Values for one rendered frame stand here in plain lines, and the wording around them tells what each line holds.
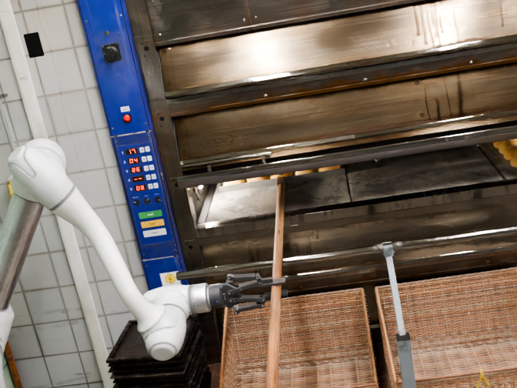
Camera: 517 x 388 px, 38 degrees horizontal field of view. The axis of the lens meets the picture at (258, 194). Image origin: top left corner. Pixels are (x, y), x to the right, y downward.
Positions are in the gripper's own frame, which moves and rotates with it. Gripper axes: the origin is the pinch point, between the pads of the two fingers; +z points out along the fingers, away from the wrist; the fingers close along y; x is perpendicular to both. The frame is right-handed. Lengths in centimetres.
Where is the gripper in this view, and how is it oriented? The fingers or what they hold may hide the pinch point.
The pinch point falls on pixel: (275, 288)
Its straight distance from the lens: 229.1
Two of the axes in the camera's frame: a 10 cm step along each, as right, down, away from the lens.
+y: 1.7, 9.3, 3.2
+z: 9.8, -1.5, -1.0
